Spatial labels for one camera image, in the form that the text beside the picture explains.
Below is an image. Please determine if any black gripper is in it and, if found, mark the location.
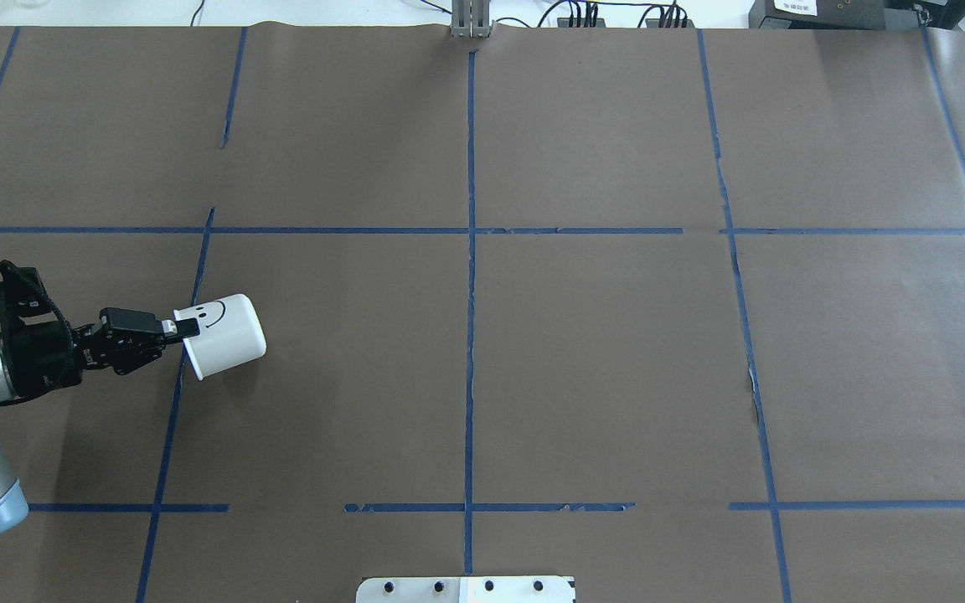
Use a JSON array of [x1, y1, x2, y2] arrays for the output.
[[0, 312, 202, 397]]

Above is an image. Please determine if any white smiley face mug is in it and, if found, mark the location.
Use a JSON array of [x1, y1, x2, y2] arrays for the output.
[[173, 293, 267, 381]]

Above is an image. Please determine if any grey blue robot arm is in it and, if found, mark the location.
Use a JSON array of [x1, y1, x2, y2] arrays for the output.
[[0, 308, 202, 534]]

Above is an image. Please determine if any black power strip left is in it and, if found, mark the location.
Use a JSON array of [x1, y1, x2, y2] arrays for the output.
[[553, 1, 604, 29]]

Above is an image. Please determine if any black power strip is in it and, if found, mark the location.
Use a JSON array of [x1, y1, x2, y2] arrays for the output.
[[553, 1, 604, 29], [637, 3, 694, 29]]

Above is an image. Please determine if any black power strip right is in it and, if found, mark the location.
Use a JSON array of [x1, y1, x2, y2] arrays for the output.
[[637, 3, 694, 29]]

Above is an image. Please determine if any black box with label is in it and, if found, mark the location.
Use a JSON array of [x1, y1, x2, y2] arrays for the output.
[[747, 1, 928, 31]]

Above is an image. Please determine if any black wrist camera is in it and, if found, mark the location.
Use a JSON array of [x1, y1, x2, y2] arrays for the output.
[[0, 260, 51, 322]]

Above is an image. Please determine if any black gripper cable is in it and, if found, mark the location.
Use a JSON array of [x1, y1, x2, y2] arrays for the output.
[[0, 260, 81, 353]]

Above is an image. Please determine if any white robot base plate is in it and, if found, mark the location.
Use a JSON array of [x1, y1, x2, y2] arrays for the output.
[[355, 575, 577, 602]]

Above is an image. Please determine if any grey aluminium post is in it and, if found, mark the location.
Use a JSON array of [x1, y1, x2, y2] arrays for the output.
[[451, 0, 493, 39]]

